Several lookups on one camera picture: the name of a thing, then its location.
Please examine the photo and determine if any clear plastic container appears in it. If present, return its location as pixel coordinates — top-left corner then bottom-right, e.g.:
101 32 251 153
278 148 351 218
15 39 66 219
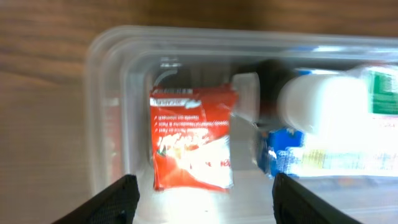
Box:
85 26 397 223

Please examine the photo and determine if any red Panadol box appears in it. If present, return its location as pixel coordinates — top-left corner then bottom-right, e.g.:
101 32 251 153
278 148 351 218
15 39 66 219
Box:
149 84 238 192

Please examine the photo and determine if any black tube with white cap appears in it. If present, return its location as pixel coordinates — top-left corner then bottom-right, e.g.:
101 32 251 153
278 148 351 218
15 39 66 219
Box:
231 58 371 135

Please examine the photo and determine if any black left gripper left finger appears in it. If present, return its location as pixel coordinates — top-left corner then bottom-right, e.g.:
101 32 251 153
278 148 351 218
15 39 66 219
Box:
54 174 140 224

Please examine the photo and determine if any blue fever patch packet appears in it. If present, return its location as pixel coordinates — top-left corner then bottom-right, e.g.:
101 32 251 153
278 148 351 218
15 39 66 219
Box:
256 67 398 181

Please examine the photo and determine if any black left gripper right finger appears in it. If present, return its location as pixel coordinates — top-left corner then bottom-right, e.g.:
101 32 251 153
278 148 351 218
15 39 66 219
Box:
272 173 360 224

